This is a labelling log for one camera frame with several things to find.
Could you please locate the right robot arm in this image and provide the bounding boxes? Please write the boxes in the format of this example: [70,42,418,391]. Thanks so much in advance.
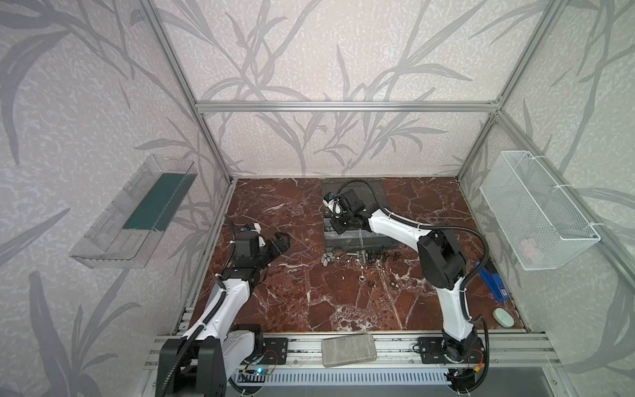
[322,190,489,363]

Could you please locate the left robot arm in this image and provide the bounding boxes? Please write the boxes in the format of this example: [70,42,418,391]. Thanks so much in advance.
[155,223,291,396]

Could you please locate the clear compartment organizer box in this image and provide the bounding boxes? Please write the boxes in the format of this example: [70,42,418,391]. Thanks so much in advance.
[322,179,400,253]

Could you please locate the silver wing nut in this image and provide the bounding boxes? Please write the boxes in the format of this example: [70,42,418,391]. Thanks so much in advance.
[322,252,340,267]

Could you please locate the green mat on shelf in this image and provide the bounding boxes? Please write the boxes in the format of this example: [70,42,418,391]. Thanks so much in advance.
[123,173,197,232]

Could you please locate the grey stone block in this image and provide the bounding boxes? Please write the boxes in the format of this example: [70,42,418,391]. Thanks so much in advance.
[322,333,378,368]

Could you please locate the white ventilation grille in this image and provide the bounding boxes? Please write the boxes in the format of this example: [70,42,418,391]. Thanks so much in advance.
[232,368,450,387]

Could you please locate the blue stapler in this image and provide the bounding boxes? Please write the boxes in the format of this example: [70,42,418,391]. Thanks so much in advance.
[479,261,510,303]

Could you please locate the pink object in basket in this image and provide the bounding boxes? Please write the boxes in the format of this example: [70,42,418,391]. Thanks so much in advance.
[520,238,544,263]

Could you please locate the pale green soap bar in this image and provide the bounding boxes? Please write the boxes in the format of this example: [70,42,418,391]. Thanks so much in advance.
[492,308,515,329]

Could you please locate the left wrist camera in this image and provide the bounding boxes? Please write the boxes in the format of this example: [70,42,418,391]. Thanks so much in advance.
[240,223,261,234]

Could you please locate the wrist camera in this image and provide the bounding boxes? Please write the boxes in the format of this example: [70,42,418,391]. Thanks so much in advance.
[240,223,261,234]
[322,193,342,218]

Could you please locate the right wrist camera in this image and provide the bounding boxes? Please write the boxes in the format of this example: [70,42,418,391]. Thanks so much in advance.
[322,193,342,218]

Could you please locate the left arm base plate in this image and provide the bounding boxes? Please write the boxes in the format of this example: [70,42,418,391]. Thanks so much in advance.
[245,337,289,366]

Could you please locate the clear acrylic wall shelf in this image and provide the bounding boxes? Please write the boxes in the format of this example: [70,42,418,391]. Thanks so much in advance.
[69,155,198,270]

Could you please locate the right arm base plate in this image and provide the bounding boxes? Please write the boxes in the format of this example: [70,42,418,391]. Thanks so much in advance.
[413,336,451,365]

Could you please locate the white wire mesh basket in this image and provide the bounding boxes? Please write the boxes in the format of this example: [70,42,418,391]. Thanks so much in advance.
[481,151,601,271]

